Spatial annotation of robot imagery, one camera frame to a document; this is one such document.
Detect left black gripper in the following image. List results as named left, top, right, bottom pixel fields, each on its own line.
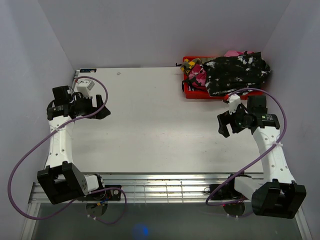
left=71, top=93, right=111, bottom=120

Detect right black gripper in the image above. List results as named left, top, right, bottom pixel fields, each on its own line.
left=216, top=102, right=250, bottom=138

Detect black white splatter trousers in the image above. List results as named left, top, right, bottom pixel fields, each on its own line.
left=202, top=51, right=272, bottom=97

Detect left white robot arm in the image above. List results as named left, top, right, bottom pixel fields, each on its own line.
left=37, top=85, right=111, bottom=205

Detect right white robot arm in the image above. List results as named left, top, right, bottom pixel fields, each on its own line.
left=217, top=94, right=307, bottom=219

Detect pink camouflage trousers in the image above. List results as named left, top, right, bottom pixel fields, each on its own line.
left=189, top=51, right=245, bottom=84

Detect red plastic bin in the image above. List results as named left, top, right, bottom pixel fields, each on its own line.
left=181, top=55, right=266, bottom=101

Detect small blue label sticker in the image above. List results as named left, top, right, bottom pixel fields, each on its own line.
left=79, top=68, right=97, bottom=73

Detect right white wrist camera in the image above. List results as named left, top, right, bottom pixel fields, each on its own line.
left=223, top=94, right=241, bottom=114

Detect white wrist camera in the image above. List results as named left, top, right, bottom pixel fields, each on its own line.
left=223, top=94, right=241, bottom=114
left=76, top=79, right=95, bottom=99

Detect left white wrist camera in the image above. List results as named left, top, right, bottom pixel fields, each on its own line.
left=76, top=79, right=95, bottom=99

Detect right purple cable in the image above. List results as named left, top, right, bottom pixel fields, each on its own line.
left=205, top=87, right=288, bottom=219

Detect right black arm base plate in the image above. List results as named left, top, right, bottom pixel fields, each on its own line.
left=210, top=182, right=247, bottom=200

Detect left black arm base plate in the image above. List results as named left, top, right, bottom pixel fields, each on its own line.
left=78, top=185, right=122, bottom=202

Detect aluminium rail frame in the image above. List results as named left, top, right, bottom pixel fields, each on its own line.
left=21, top=173, right=312, bottom=240

